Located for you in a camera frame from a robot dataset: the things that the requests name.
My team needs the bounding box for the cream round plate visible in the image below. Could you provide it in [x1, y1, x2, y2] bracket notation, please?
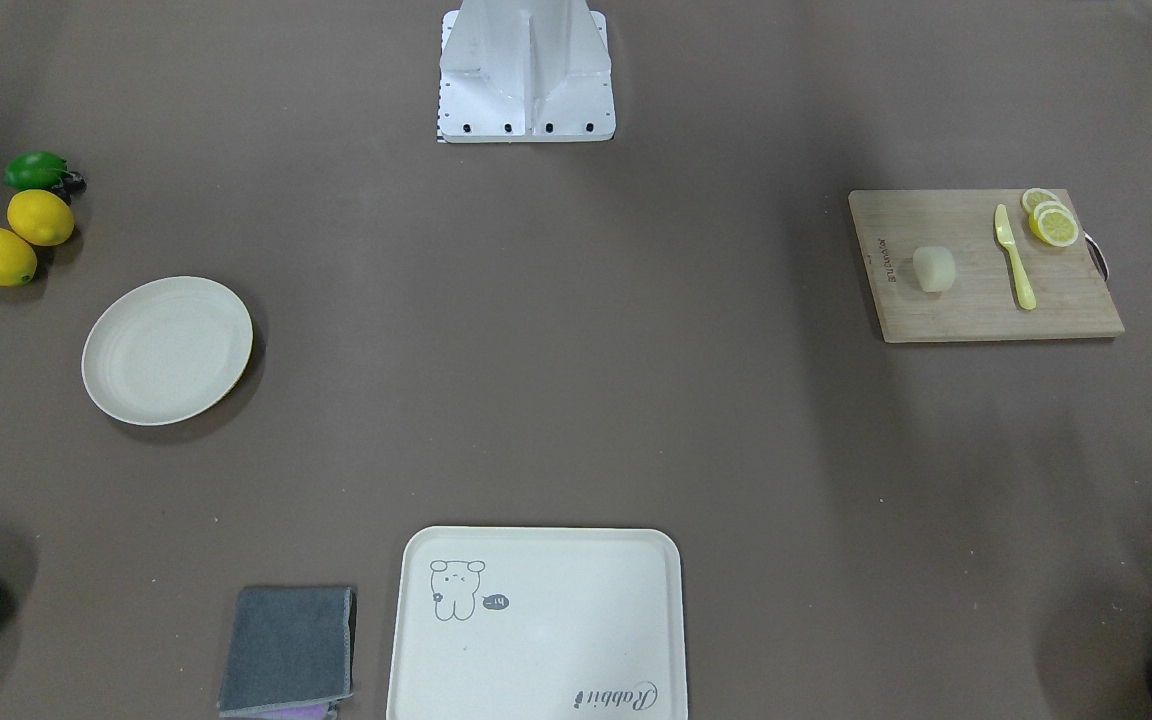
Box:
[81, 275, 255, 427]

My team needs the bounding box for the cream rectangular tray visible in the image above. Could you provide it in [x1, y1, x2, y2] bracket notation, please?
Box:
[387, 526, 689, 719]

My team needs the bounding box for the grey folded cloth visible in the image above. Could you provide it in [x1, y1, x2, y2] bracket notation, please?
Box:
[218, 585, 355, 719]

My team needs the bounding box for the bamboo cutting board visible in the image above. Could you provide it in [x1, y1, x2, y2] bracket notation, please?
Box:
[847, 190, 1126, 343]

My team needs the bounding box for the yellow plastic knife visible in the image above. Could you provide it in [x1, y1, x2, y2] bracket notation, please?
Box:
[993, 204, 1037, 311]

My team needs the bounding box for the lemon slice back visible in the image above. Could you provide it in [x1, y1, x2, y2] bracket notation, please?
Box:
[1021, 187, 1064, 217]

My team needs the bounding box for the yellow lemon far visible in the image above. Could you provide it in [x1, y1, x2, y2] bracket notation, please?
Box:
[6, 190, 76, 247]

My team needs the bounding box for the green lime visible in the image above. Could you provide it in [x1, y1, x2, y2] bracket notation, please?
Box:
[3, 151, 69, 191]

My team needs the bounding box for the white camera post base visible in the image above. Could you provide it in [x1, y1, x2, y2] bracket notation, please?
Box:
[435, 1, 617, 143]

